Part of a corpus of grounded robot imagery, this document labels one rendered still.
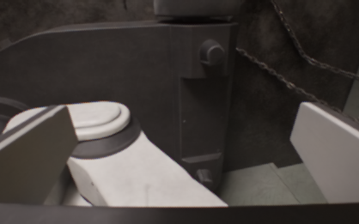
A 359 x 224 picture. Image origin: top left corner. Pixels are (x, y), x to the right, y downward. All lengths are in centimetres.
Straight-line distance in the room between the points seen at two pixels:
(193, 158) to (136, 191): 32
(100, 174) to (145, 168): 6
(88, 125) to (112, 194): 12
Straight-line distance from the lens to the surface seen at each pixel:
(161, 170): 31
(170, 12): 45
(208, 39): 43
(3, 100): 55
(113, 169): 32
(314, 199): 105
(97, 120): 35
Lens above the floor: 61
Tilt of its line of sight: 59 degrees down
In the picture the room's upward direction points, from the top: 158 degrees clockwise
